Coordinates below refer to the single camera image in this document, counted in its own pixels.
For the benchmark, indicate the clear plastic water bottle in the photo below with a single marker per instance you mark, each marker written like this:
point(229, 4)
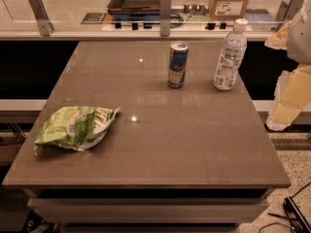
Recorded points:
point(231, 56)

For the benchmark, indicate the black device on floor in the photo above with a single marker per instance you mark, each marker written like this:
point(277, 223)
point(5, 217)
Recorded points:
point(297, 220)

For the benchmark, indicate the green jalapeno chip bag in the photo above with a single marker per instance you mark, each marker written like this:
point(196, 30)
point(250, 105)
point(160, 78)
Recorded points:
point(76, 128)

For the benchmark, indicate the middle metal glass bracket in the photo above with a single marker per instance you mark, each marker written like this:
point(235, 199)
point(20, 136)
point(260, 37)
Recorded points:
point(165, 11)

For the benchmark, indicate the blue silver energy drink can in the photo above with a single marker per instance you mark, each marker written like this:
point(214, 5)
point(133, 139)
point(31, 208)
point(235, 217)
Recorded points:
point(179, 52)

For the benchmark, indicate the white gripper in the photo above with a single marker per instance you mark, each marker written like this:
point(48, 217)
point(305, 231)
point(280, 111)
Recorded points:
point(300, 38)

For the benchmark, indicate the left metal glass bracket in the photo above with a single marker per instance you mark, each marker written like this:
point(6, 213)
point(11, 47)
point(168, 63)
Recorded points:
point(43, 22)

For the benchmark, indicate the right metal glass bracket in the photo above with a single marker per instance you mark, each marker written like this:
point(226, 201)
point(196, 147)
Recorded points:
point(287, 11)

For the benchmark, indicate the metal glass bracket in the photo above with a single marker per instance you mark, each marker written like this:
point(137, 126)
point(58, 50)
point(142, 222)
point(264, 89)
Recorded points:
point(43, 22)
point(165, 11)
point(287, 11)

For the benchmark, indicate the brown cardboard box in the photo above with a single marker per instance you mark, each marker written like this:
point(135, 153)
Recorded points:
point(227, 9)

